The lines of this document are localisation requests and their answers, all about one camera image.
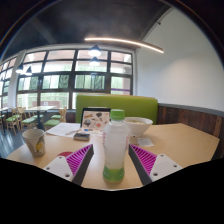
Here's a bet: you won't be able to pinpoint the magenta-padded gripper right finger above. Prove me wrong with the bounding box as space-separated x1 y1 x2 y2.
128 143 184 186

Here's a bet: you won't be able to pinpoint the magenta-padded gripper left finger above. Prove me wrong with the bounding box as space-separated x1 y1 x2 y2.
43 143 95 187

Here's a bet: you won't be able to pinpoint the clear green-capped drink bottle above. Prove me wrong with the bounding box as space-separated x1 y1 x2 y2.
102 108 132 183

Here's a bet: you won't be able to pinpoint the small white paper slip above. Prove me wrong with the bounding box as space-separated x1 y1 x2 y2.
136 136 155 148

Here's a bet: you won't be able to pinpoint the printed paper cup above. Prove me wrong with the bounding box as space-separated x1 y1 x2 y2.
21 128 47 158

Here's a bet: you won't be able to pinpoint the white paper sheets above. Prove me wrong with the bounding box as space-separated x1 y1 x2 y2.
45 122 82 138

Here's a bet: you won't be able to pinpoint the small dark flat case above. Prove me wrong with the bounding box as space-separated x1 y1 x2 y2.
73 132 91 142

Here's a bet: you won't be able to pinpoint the white ceramic bowl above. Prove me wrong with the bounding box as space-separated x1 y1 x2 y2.
123 116 154 138

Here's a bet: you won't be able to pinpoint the colourful printed leaflet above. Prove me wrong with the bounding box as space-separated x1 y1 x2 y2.
80 127 105 137

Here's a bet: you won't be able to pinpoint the group of green-seated wooden chairs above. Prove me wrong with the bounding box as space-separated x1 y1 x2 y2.
0 106 68 136

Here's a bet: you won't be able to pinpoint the wooden dining table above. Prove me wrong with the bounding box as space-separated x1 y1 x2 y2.
23 105 58 130

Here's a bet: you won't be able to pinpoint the green upholstered bench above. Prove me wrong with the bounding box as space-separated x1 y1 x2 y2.
75 94 159 125

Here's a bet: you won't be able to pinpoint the large dark-framed grid window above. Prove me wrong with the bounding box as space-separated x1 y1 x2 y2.
0 48 134 111

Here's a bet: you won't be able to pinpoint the group of dark pendant lamps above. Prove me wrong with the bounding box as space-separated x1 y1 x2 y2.
15 44 103 77

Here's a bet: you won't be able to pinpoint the long curved ceiling light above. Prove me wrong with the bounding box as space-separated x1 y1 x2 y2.
83 36 165 55

